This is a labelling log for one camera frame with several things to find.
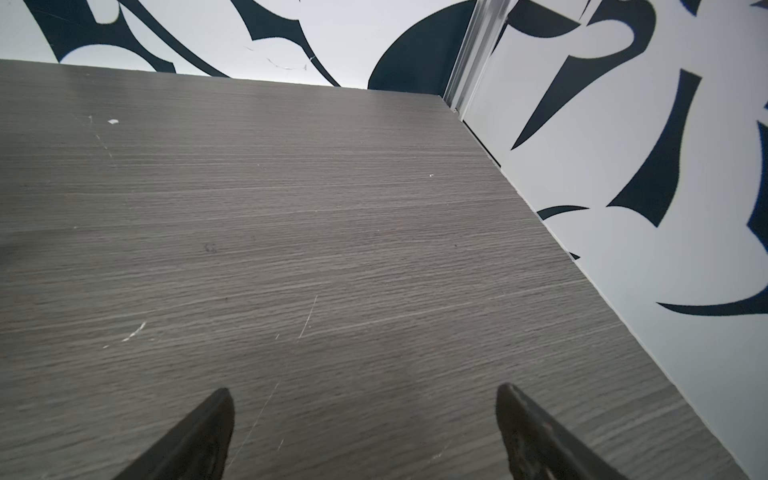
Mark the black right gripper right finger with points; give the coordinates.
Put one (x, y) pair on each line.
(539, 447)

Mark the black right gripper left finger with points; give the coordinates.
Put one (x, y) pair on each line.
(195, 448)

